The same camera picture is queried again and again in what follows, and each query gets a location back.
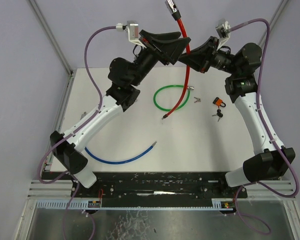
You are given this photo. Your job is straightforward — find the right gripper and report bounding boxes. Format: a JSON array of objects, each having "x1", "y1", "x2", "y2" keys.
[{"x1": 178, "y1": 36, "x2": 240, "y2": 76}]

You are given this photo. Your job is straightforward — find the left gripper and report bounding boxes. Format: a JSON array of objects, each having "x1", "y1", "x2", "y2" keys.
[{"x1": 129, "y1": 29, "x2": 187, "y2": 86}]

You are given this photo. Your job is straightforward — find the green cable lock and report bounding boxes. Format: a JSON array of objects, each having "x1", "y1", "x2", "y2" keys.
[{"x1": 153, "y1": 84, "x2": 195, "y2": 112}]

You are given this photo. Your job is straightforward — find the green lock key bunch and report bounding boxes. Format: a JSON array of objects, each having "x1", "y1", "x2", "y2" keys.
[{"x1": 194, "y1": 97, "x2": 201, "y2": 103}]

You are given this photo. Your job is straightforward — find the red cable lock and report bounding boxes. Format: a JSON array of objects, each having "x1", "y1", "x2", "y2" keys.
[{"x1": 162, "y1": 0, "x2": 190, "y2": 120}]

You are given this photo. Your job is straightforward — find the orange padlock with keys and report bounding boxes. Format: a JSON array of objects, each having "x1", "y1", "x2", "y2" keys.
[{"x1": 212, "y1": 97, "x2": 227, "y2": 108}]

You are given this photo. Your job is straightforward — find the black padlock keys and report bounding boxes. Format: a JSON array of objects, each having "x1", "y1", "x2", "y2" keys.
[{"x1": 212, "y1": 109, "x2": 224, "y2": 122}]

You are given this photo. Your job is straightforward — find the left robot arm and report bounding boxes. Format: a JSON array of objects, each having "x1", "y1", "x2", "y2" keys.
[{"x1": 50, "y1": 25, "x2": 191, "y2": 198}]

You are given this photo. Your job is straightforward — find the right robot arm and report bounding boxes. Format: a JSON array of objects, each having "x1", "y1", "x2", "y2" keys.
[{"x1": 178, "y1": 36, "x2": 296, "y2": 198}]

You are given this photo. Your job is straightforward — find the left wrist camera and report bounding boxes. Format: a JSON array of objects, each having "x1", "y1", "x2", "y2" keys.
[{"x1": 115, "y1": 20, "x2": 145, "y2": 48}]

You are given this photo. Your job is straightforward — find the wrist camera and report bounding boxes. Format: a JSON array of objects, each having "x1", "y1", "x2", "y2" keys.
[
  {"x1": 215, "y1": 18, "x2": 231, "y2": 50},
  {"x1": 115, "y1": 20, "x2": 145, "y2": 48}
]

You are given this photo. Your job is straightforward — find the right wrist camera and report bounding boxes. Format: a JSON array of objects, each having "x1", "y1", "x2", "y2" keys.
[{"x1": 215, "y1": 18, "x2": 231, "y2": 50}]

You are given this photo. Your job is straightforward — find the right aluminium frame post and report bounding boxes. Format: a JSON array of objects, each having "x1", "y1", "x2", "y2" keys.
[{"x1": 258, "y1": 0, "x2": 291, "y2": 47}]

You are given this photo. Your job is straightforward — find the aluminium frame post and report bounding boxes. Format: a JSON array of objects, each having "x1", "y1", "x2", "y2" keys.
[
  {"x1": 258, "y1": 0, "x2": 291, "y2": 47},
  {"x1": 26, "y1": 0, "x2": 73, "y2": 76}
]

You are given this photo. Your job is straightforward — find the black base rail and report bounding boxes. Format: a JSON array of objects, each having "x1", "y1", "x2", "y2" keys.
[{"x1": 77, "y1": 171, "x2": 239, "y2": 199}]

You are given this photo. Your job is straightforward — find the blue cable lock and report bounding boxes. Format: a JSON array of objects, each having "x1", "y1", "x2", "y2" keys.
[{"x1": 84, "y1": 141, "x2": 157, "y2": 165}]

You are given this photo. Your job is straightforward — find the left aluminium frame post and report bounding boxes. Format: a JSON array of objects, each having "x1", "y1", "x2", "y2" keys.
[{"x1": 26, "y1": 0, "x2": 73, "y2": 76}]

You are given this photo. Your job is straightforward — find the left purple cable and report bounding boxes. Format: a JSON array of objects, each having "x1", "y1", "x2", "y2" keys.
[{"x1": 36, "y1": 25, "x2": 120, "y2": 240}]

